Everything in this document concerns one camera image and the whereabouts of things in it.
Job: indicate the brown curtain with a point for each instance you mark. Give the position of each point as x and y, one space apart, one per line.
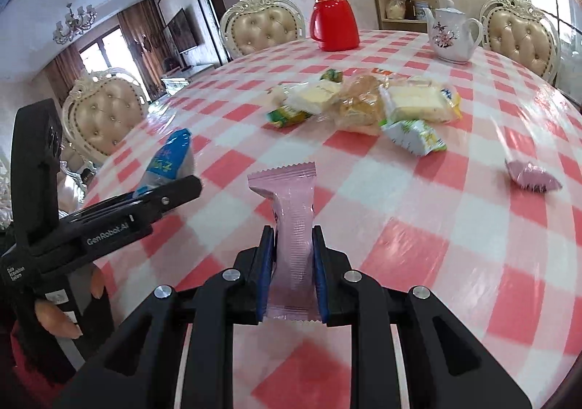
63 72
141 40

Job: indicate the small white snack packet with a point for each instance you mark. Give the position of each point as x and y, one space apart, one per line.
278 94

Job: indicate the white television cabinet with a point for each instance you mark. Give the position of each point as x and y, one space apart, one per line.
182 78

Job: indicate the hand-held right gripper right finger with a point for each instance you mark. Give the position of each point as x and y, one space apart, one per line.
320 277

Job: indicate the clear bag on shelf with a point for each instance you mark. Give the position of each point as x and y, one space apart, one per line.
394 8

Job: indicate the white green snack packet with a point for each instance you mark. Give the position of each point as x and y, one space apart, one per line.
416 136

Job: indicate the blue snack packet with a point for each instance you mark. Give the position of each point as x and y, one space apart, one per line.
170 159

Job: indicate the white floral teapot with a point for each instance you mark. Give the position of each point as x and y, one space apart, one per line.
450 38

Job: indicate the beige tufted dining chair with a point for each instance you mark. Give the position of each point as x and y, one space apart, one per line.
520 36
261 27
104 115

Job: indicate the white box on shelf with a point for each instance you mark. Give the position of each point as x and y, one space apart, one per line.
422 11

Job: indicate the person's left hand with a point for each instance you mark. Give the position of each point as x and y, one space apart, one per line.
57 318

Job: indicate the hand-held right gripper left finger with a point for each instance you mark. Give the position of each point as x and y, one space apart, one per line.
266 277

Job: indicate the chandelier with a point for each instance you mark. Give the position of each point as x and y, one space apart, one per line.
75 24

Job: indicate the brown bottle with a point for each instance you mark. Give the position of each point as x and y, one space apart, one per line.
410 8

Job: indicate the white carved sofa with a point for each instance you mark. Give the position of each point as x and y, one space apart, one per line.
75 177

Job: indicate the wall television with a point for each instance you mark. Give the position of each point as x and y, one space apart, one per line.
184 32

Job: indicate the clear-wrapped yellow cake packet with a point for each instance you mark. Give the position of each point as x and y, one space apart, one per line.
416 102

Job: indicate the small green wrapped candy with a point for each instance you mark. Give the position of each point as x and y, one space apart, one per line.
333 74

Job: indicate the red thermos jug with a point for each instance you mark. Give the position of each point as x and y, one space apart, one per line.
334 22

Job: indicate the pink snack packet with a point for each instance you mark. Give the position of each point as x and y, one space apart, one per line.
529 176
293 231

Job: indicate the green yellow snack packet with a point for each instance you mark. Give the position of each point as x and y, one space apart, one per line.
286 115

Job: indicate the living room window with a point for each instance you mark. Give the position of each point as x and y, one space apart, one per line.
102 52

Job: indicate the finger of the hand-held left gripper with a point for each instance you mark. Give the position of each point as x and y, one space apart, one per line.
182 189

